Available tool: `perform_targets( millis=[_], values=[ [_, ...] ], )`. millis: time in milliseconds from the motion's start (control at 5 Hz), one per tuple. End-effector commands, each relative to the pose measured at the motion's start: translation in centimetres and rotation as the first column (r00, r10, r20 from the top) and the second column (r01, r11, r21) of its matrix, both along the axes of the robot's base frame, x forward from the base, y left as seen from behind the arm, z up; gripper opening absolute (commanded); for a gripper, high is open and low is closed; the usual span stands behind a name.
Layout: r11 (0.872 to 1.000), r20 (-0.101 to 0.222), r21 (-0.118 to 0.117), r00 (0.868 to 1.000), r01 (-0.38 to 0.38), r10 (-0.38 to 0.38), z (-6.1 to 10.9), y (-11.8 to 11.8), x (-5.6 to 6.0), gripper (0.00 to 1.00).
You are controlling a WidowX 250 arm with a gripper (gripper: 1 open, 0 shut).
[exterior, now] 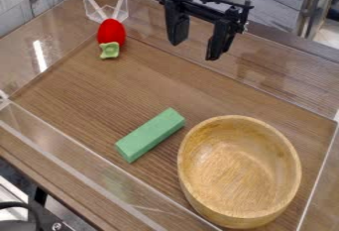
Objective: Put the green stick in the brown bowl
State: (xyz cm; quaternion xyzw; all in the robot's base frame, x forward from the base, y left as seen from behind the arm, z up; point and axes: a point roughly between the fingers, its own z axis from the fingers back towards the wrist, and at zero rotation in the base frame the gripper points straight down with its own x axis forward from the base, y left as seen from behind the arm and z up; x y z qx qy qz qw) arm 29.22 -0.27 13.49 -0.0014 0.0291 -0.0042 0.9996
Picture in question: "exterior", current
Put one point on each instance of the metal table leg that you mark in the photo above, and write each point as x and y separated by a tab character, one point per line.
306	14

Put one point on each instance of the clear acrylic corner bracket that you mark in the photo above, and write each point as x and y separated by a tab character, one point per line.
101	13

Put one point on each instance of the brown wooden bowl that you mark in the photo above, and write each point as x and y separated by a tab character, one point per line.
239	171

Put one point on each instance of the clear acrylic front wall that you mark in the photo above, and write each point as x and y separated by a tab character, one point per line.
105	194

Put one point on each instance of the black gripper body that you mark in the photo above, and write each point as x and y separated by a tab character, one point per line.
207	8

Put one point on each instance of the green rectangular block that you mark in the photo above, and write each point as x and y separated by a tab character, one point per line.
149	135

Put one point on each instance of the red toy strawberry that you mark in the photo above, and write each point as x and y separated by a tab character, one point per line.
111	38

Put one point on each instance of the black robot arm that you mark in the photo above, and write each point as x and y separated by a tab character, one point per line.
227	14

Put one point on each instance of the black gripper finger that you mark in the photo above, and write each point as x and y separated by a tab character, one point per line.
221	41
178	24

